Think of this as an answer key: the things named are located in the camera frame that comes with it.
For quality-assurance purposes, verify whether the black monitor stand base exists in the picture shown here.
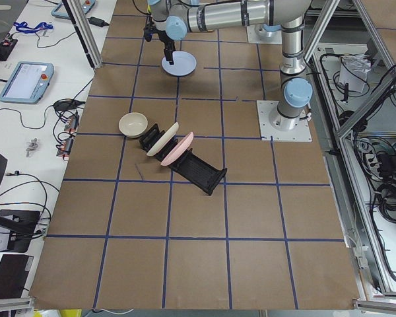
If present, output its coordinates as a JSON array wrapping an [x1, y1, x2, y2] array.
[[0, 209, 40, 253]]

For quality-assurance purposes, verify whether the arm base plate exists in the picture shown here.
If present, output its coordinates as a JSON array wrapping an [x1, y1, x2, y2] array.
[[246, 24, 282, 45], [257, 100, 312, 143]]

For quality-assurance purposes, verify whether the blue lanyard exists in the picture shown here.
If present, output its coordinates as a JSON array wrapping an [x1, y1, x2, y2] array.
[[13, 21, 53, 35]]

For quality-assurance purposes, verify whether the crumpled white paper bag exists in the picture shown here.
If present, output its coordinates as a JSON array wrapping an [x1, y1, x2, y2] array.
[[338, 54, 371, 93]]

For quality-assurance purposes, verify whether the teach pendant tablet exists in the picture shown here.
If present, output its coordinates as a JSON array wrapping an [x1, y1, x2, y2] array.
[[0, 61, 54, 104], [50, 0, 98, 20]]

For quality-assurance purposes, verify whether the black dish rack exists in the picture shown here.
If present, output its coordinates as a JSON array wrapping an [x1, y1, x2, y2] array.
[[139, 124, 227, 195]]

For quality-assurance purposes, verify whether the blue plate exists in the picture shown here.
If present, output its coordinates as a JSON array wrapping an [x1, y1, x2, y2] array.
[[161, 51, 197, 77]]

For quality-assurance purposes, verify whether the cream bowl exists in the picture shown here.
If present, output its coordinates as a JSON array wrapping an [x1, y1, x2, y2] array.
[[118, 112, 148, 138]]

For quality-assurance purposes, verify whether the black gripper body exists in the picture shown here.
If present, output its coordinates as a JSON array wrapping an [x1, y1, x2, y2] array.
[[156, 29, 174, 46]]

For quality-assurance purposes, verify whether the black power adapter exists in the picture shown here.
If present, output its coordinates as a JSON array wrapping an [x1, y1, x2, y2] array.
[[88, 17, 110, 28]]

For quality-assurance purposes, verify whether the pink plate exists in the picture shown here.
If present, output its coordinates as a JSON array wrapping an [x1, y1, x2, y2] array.
[[160, 131, 194, 166]]

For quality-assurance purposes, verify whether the cream white plate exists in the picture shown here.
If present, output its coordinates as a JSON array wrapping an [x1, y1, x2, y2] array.
[[147, 122, 179, 157]]

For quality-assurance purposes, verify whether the aluminium frame post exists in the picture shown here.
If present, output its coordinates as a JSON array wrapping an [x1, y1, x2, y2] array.
[[62, 0, 102, 69]]

